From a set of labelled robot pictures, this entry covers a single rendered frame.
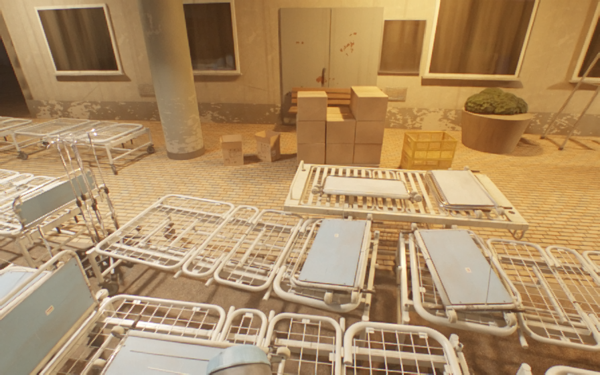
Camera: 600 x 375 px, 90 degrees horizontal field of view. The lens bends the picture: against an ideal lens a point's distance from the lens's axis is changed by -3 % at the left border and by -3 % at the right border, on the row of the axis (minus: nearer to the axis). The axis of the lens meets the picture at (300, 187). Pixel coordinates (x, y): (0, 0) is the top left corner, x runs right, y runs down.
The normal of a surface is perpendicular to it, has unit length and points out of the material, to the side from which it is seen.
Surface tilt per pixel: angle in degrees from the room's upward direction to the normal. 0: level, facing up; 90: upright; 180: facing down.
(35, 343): 90
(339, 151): 90
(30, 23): 90
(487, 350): 0
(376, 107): 90
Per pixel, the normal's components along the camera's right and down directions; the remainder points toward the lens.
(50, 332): 0.99, 0.06
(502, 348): 0.00, -0.89
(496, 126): -0.44, 0.58
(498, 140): -0.24, 0.61
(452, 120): -0.14, 0.46
